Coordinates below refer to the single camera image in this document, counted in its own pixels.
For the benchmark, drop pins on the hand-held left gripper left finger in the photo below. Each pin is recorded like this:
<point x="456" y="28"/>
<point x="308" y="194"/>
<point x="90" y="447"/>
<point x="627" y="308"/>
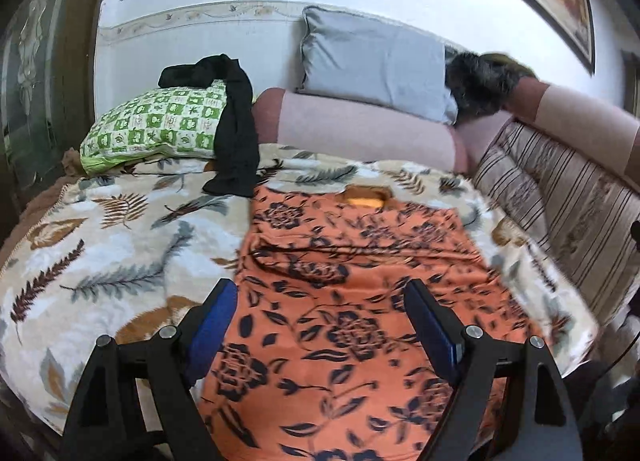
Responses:
<point x="214" y="326"/>

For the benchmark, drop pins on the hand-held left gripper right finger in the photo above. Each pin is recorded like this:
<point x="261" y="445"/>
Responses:
<point x="434" y="328"/>

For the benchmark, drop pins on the orange floral print garment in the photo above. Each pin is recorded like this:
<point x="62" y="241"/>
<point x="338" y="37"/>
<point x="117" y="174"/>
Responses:
<point x="350" y="311"/>

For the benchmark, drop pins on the leaf print blanket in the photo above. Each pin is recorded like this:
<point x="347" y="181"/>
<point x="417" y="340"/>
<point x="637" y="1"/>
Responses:
<point x="120" y="261"/>

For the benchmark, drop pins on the brown striped cover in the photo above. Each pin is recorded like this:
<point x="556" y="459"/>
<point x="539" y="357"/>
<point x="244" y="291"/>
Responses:
<point x="575" y="201"/>

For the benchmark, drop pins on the black garment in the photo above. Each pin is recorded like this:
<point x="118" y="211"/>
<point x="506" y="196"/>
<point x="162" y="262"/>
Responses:
<point x="237" y="131"/>

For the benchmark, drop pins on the green checkered pillow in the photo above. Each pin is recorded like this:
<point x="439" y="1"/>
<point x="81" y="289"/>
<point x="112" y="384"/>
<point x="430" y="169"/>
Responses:
<point x="160" y="123"/>

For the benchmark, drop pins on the pink bolster cushion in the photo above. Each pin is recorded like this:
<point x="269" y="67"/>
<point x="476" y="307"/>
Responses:
<point x="585" y="126"/>
<point x="360" y="128"/>

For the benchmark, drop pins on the dark fur cloth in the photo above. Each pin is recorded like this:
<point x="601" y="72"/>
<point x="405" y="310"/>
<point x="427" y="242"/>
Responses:
<point x="477" y="86"/>

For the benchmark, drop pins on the grey pillow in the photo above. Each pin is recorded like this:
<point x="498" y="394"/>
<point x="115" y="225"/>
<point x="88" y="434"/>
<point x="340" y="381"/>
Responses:
<point x="375" y="71"/>

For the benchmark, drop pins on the dark patterned glass door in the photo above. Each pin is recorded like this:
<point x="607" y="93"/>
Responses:
<point x="35" y="81"/>

